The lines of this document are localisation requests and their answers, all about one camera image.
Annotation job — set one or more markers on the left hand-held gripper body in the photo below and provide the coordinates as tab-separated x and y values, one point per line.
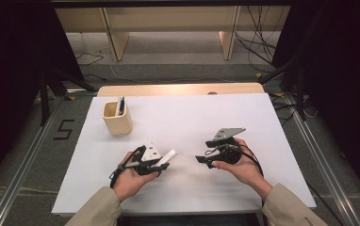
151	153

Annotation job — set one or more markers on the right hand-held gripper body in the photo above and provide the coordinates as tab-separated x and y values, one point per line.
228	133

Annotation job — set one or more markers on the short white cylinder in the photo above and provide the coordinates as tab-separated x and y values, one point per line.
167	157

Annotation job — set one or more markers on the beige pen holder cup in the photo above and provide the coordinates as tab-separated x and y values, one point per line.
118	124

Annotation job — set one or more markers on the blue pen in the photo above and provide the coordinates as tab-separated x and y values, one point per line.
122	106

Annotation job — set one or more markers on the person's left hand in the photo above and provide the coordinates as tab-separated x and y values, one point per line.
132	182

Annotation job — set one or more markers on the person's right hand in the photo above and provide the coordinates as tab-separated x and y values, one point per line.
247	171

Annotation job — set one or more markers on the white table cover board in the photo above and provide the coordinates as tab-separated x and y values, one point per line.
184	119

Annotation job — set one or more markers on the light wooden table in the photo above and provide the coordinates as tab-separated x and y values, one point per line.
168	89

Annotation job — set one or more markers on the black tripod stand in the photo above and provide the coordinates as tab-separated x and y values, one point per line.
44	100

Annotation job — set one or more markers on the black curtain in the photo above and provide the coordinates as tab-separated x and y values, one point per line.
11	62
344	78

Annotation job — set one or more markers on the black overhead bar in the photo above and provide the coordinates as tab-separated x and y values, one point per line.
168	3

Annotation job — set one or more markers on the black metal frame stand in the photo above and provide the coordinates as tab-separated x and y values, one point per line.
300	94

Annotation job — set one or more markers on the aluminium floor rail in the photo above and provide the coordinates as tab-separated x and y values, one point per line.
18	182
329	175

